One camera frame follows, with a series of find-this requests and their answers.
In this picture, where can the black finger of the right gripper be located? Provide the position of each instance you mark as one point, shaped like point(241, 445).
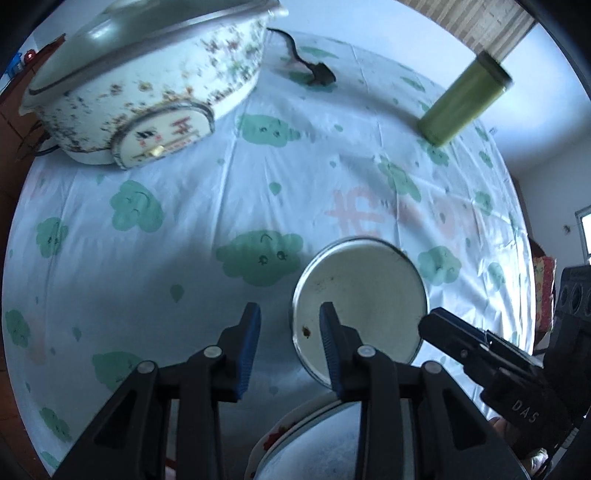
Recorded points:
point(483, 354)

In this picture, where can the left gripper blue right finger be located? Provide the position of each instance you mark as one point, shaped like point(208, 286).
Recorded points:
point(338, 354)

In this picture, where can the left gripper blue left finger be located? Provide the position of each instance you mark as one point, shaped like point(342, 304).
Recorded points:
point(245, 350)

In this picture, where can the white enamel bowl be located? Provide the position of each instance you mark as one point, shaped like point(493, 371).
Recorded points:
point(375, 289)

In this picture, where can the stainless steel bowl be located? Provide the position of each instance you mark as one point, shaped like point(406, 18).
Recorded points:
point(325, 446)

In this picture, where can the pink plastic bowl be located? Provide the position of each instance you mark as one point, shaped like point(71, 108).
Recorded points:
point(282, 426)

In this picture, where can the right hand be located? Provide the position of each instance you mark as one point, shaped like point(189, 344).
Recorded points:
point(533, 458)

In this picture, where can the cloud-print plastic tablecloth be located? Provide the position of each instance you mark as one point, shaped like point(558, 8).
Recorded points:
point(105, 268)

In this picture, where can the green thermos bottle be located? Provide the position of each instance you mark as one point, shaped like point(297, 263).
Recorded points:
point(480, 85)

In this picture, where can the floral electric cooking pot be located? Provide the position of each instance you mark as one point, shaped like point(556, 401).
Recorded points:
point(144, 79)

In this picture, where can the brown wooden sideboard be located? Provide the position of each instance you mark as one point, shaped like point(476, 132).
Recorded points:
point(17, 133)

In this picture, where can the bamboo window blind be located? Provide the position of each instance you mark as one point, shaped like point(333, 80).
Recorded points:
point(494, 26)

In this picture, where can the small red object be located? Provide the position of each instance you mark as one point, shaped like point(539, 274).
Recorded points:
point(29, 56)

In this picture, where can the blue water bottle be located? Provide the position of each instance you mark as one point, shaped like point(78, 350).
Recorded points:
point(15, 66)

